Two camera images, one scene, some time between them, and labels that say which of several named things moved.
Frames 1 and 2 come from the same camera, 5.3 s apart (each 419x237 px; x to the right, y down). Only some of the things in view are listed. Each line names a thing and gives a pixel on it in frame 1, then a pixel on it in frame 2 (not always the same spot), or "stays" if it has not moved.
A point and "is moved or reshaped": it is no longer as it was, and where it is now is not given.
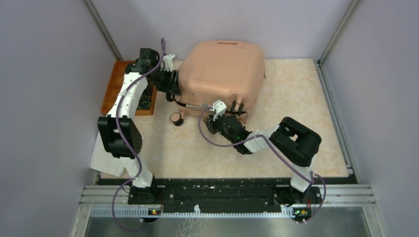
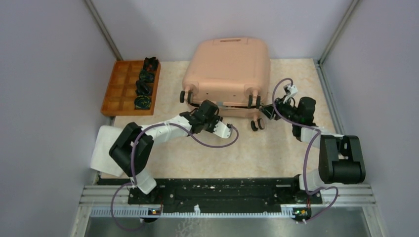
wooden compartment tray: (115, 86) stays
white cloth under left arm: (104, 160) stays
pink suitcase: (221, 70) is moved or reshaped
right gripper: (211, 124) → (270, 111)
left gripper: (171, 87) → (216, 118)
